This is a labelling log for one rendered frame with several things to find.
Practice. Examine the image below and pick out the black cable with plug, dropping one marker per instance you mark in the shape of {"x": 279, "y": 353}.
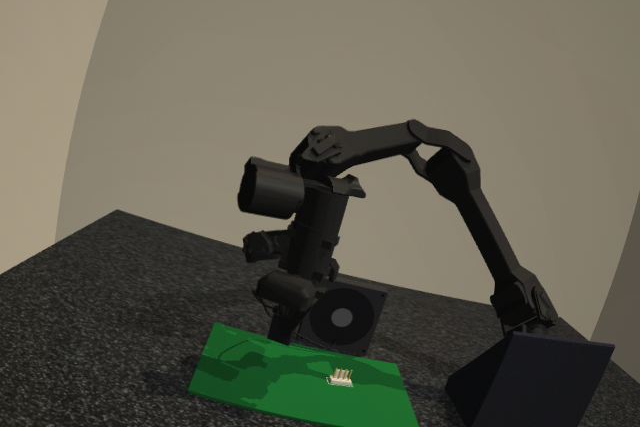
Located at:
{"x": 274, "y": 333}

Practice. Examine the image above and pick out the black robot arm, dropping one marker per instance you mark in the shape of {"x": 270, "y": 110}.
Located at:
{"x": 308, "y": 187}

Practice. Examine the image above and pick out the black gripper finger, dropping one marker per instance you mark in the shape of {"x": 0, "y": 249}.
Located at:
{"x": 290, "y": 318}
{"x": 320, "y": 290}

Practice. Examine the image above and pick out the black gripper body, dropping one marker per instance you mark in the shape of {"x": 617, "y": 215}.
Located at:
{"x": 309, "y": 261}

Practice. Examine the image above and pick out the green circuit board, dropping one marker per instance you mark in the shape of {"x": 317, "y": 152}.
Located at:
{"x": 300, "y": 383}

